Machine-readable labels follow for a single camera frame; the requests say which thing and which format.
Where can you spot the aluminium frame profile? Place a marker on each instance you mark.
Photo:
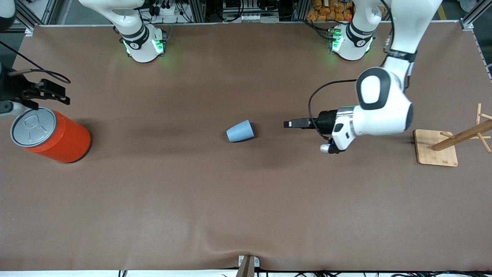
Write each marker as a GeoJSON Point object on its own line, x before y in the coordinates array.
{"type": "Point", "coordinates": [34, 17]}
{"type": "Point", "coordinates": [466, 24]}

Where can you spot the light blue plastic cup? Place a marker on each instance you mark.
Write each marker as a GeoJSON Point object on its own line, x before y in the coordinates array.
{"type": "Point", "coordinates": [240, 131]}

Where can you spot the wooden cup rack stand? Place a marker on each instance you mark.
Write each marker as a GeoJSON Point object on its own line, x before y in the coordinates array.
{"type": "Point", "coordinates": [436, 152]}

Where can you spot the orange can-shaped container grey lid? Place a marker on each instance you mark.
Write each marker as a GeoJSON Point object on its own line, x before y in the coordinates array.
{"type": "Point", "coordinates": [65, 140]}

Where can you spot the grey bracket with brown post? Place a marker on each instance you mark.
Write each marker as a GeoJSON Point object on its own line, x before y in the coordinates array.
{"type": "Point", "coordinates": [246, 269]}

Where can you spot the white terminal block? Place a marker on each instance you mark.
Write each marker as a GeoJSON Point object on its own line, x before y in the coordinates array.
{"type": "Point", "coordinates": [253, 17]}

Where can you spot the brown table cloth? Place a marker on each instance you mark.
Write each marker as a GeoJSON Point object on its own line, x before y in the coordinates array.
{"type": "Point", "coordinates": [246, 192]}

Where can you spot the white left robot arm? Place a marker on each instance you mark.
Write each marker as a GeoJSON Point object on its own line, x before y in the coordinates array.
{"type": "Point", "coordinates": [384, 115]}

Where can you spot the orange snack bag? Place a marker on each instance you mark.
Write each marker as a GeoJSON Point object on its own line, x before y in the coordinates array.
{"type": "Point", "coordinates": [326, 11]}

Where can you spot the white power strip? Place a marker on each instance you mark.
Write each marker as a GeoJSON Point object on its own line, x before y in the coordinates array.
{"type": "Point", "coordinates": [167, 10]}

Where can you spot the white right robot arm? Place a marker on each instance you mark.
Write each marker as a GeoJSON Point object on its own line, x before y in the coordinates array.
{"type": "Point", "coordinates": [140, 46]}

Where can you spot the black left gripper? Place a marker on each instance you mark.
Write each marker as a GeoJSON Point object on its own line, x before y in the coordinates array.
{"type": "Point", "coordinates": [327, 119]}

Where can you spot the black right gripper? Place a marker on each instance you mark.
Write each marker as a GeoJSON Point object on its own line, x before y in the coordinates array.
{"type": "Point", "coordinates": [12, 88]}

